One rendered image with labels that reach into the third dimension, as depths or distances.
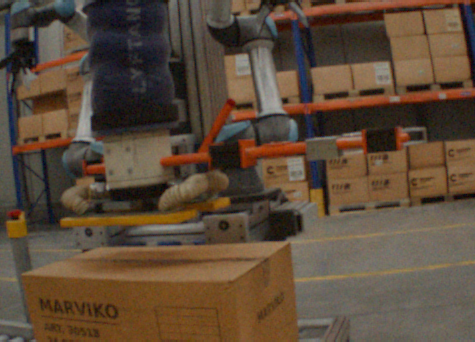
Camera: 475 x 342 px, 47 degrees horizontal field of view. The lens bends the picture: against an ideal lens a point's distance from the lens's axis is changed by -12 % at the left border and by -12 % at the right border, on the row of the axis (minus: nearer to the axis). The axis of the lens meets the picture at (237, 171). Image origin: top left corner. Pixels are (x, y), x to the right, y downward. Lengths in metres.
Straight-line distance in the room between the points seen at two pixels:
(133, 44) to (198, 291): 0.58
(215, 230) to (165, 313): 0.62
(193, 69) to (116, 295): 1.10
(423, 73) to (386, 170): 1.52
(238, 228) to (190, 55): 0.71
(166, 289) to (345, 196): 7.39
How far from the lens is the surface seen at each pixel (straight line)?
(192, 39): 2.24
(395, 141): 1.26
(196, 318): 1.27
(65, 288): 1.44
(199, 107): 2.21
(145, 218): 1.34
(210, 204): 1.47
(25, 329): 2.33
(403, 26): 8.62
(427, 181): 8.55
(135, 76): 1.41
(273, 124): 2.00
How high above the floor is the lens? 1.22
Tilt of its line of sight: 3 degrees down
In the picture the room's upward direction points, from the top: 7 degrees counter-clockwise
